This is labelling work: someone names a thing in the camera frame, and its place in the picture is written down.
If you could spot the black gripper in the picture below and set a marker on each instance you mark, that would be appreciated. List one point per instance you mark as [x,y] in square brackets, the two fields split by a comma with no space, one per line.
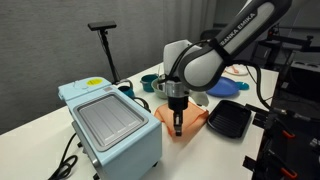
[178,103]

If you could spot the orange cloth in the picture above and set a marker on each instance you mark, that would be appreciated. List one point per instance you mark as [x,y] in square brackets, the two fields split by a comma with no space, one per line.
[193,120]

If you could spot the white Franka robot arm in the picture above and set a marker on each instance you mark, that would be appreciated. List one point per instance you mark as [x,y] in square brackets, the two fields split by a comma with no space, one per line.
[233,36]

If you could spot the green bowl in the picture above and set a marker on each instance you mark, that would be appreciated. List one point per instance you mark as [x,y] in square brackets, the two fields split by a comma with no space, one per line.
[158,91]

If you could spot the teal pot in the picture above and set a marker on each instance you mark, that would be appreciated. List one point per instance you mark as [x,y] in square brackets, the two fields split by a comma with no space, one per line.
[148,83]

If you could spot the black ridged grill tray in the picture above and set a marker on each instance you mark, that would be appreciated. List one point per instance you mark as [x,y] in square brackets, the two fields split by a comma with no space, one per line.
[228,120]

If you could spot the blue round plate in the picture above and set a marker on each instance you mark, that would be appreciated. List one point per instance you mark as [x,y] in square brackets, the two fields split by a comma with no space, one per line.
[226,89]

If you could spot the light blue toaster oven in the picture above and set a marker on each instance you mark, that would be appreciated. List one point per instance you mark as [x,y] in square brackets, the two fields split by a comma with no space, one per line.
[116,140]

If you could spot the small teal dish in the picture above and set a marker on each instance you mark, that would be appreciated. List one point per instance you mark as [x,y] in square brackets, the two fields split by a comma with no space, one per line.
[242,85]

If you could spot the pink utensil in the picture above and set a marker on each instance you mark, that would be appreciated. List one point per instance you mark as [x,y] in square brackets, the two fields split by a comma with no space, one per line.
[235,69]

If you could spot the long black tape strip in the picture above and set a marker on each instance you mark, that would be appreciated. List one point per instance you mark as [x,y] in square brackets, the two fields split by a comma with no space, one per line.
[256,108]

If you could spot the short black tape piece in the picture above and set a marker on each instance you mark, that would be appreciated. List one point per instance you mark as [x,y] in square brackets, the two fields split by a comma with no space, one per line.
[260,117]
[250,162]
[258,124]

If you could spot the white plate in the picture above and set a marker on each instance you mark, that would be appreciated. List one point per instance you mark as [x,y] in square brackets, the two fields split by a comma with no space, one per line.
[241,71]

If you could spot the black office chair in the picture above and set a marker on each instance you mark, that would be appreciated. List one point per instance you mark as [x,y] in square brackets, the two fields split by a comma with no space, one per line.
[208,35]

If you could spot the grey pleated curtain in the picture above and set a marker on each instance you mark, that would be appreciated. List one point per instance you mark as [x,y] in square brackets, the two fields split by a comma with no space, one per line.
[186,20]

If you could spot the black control box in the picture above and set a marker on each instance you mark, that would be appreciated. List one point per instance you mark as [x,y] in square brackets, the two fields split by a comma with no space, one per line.
[303,80]

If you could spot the grey connector block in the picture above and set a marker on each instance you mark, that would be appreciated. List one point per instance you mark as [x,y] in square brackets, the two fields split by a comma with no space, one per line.
[315,143]

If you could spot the black camera stand pole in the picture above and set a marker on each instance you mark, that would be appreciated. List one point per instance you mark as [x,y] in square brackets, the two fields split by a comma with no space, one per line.
[108,53]

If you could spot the black stereo camera bar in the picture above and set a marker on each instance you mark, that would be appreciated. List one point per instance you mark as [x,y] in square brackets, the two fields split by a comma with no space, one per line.
[101,25]

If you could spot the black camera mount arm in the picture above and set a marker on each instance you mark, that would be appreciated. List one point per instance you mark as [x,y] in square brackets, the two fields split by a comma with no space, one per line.
[296,39]

